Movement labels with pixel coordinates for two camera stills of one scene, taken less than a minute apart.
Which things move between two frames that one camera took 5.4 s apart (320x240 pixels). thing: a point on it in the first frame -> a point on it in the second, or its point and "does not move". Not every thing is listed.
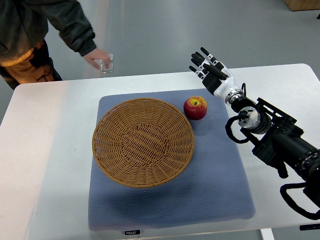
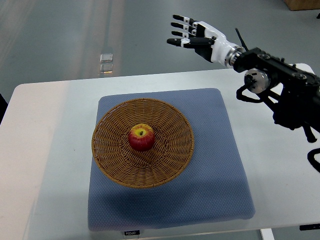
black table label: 132,232 does not move
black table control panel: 310,227 does not move
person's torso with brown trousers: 25,56 -> 3,106
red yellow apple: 195,107 -> 141,137
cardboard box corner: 303,5 does not move
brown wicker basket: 141,142 does not move
